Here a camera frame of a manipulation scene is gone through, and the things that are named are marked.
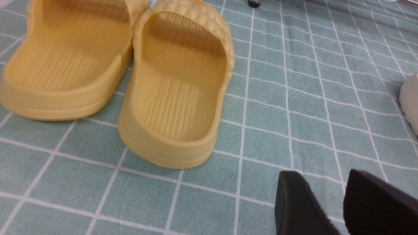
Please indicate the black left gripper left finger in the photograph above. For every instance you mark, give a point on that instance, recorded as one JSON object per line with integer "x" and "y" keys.
{"x": 297, "y": 211}

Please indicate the green checkered tablecloth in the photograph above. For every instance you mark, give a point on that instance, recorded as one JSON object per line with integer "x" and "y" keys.
{"x": 315, "y": 89}

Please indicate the left cream rubber slipper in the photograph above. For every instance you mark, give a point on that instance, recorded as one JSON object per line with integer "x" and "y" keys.
{"x": 408, "y": 99}

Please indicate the yellow rubber slipper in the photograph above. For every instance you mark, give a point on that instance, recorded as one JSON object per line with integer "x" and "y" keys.
{"x": 183, "y": 62}
{"x": 73, "y": 56}

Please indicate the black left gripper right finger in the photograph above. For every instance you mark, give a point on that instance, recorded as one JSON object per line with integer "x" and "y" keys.
{"x": 372, "y": 206}

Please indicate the right yellow rubber slipper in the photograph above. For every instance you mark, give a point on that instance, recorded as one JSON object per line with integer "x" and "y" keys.
{"x": 183, "y": 62}

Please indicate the left yellow rubber slipper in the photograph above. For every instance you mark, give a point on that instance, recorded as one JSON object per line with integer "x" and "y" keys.
{"x": 73, "y": 56}

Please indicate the metal shoe rack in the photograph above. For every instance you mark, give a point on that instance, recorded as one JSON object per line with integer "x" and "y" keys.
{"x": 254, "y": 3}

